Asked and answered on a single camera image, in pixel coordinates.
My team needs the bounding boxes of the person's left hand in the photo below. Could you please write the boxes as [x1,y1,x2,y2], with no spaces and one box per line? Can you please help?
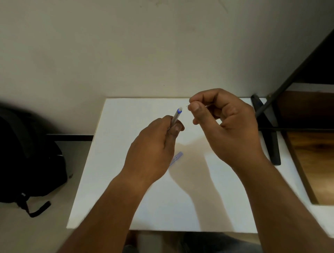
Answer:
[122,115,185,185]

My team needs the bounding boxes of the person's right hand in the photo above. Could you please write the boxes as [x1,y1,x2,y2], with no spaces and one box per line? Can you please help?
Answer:
[188,88,270,168]

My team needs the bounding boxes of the clear blue-tipped pen barrel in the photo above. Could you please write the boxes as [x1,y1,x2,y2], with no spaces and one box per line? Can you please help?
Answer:
[168,107,183,131]

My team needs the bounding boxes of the person's right forearm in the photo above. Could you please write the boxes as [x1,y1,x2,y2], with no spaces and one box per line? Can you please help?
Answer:
[230,154,334,253]

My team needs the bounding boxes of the person's left forearm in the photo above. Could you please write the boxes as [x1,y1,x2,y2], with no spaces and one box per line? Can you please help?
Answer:
[58,171,158,253]

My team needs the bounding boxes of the clear blue pen cap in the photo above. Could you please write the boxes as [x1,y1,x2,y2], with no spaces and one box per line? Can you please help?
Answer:
[169,152,184,167]

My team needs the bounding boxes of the person's grey trousers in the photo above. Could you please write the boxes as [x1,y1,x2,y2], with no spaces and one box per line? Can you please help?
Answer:
[122,231,262,253]

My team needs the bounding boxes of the brown wooden desk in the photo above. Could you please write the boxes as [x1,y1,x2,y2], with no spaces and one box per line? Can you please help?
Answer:
[276,90,334,205]

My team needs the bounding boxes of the black backpack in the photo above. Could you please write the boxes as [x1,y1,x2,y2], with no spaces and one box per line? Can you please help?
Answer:
[0,104,69,218]

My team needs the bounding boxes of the black metal stand frame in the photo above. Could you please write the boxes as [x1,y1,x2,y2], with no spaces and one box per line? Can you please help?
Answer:
[251,27,334,166]

